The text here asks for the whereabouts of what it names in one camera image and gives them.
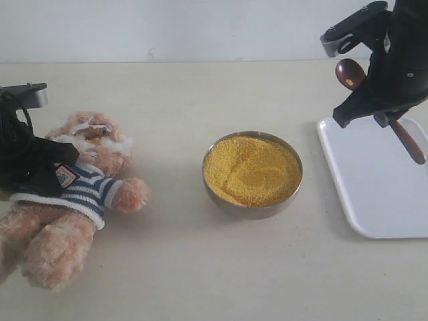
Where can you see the tan teddy bear striped shirt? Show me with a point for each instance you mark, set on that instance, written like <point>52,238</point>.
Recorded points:
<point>49,238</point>

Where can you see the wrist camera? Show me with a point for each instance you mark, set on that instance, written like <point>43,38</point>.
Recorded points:
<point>29,94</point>
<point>354,31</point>

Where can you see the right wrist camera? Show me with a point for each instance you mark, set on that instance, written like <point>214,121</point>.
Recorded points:
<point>354,31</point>

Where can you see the yellow millet grain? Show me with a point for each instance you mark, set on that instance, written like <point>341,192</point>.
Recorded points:
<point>252,172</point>

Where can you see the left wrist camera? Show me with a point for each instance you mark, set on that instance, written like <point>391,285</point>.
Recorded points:
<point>29,94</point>

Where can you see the steel bowl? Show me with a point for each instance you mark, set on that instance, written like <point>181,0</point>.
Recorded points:
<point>252,213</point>

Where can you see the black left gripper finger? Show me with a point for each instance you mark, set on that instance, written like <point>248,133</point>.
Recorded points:
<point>43,181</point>
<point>56,152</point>

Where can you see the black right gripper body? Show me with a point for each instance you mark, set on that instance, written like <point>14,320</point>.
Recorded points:
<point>397,74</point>

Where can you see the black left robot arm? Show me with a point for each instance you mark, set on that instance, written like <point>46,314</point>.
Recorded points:
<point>8,102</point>

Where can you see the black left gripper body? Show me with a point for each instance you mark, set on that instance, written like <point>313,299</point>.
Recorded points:
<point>18,156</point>

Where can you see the dark brown wooden spoon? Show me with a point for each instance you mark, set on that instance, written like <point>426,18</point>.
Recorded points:
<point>350,74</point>

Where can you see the white rectangular plastic tray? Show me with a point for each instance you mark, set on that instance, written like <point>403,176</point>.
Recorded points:
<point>383,191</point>

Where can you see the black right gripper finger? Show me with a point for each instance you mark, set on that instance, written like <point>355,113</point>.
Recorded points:
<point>358,105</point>
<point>384,116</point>

